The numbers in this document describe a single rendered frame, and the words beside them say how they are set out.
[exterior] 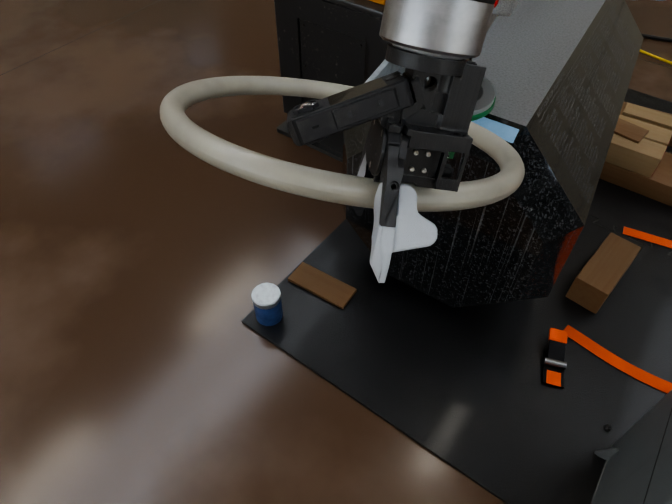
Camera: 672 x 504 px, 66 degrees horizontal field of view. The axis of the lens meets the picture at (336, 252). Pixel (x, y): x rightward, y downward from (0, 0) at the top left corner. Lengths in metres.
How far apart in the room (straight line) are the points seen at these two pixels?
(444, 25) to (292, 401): 1.46
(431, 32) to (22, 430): 1.77
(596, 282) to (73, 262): 1.98
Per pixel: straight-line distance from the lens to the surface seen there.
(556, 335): 1.95
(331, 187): 0.51
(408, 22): 0.46
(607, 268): 2.13
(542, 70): 1.70
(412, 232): 0.48
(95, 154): 2.82
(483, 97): 1.42
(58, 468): 1.87
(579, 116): 1.73
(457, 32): 0.46
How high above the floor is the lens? 1.60
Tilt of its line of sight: 49 degrees down
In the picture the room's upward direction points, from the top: straight up
